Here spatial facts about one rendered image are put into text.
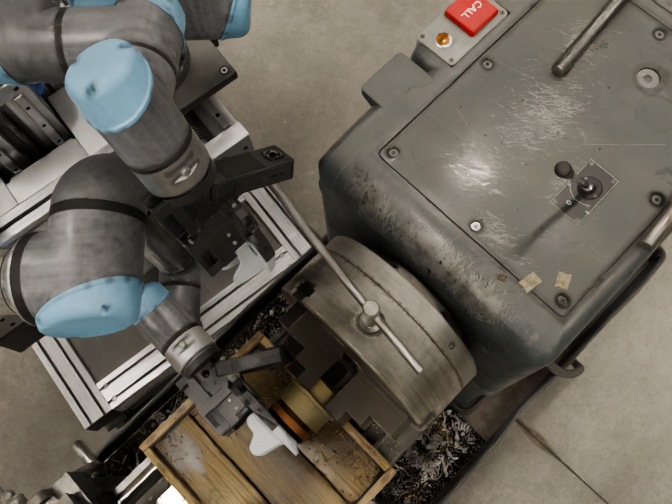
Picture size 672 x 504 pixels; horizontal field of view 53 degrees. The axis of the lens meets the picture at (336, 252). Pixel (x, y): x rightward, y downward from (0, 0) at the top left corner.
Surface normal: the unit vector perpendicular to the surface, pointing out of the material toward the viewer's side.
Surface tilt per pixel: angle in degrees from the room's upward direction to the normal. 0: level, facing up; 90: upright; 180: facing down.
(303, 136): 0
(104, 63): 25
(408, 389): 40
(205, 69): 0
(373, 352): 13
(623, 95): 0
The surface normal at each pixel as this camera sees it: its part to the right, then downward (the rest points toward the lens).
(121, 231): 0.72, -0.22
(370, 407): -0.21, -0.45
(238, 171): 0.10, -0.79
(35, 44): -0.02, 0.25
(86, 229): 0.11, -0.30
